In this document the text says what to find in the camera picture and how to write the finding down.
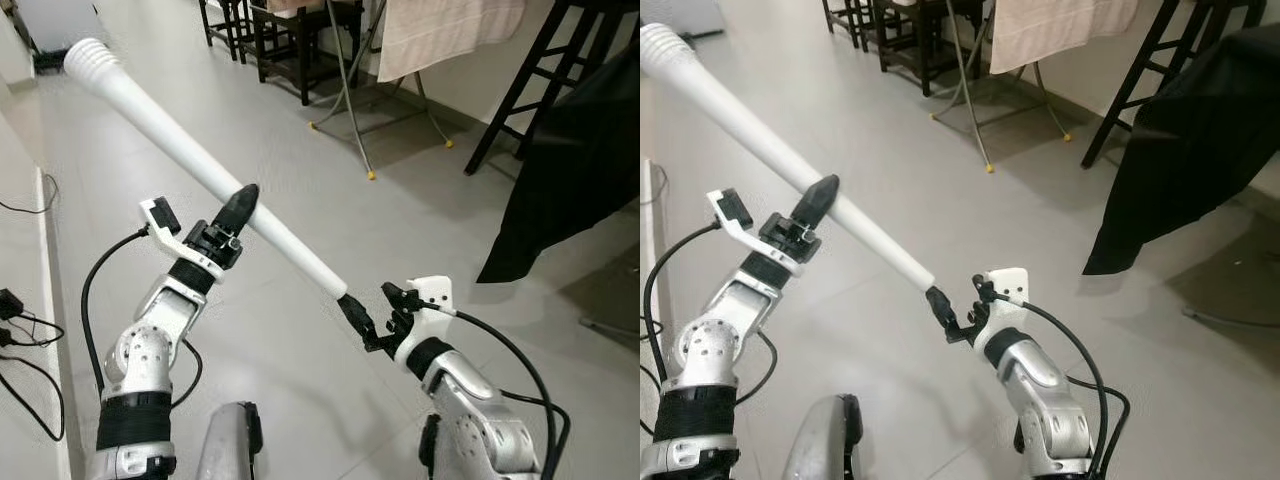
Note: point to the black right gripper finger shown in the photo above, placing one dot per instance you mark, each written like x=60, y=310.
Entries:
x=985, y=288
x=397, y=295
x=948, y=318
x=360, y=325

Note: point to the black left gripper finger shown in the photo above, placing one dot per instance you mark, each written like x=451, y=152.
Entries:
x=240, y=208
x=818, y=198

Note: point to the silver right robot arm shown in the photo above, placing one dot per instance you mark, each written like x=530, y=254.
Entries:
x=470, y=410
x=1045, y=405

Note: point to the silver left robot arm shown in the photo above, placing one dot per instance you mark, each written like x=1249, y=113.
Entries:
x=145, y=350
x=710, y=350

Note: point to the grey metal drying rack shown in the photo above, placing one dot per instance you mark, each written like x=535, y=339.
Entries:
x=350, y=110
x=968, y=100

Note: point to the grey left robot leg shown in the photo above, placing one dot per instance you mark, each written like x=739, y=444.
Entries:
x=230, y=445
x=820, y=440

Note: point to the dark wooden chair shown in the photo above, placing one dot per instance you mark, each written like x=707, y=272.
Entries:
x=300, y=40
x=222, y=25
x=925, y=35
x=848, y=20

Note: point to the black power adapter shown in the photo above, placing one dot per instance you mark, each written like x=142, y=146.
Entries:
x=10, y=303

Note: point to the black tablecloth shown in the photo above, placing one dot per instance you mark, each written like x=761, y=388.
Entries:
x=1190, y=150
x=570, y=170

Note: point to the beige striped towel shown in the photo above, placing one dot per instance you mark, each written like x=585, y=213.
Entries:
x=1060, y=30
x=450, y=35

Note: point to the black wooden stool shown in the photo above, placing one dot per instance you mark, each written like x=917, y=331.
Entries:
x=540, y=70
x=1150, y=60

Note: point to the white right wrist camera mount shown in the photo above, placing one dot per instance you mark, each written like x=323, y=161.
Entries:
x=432, y=298
x=1008, y=288

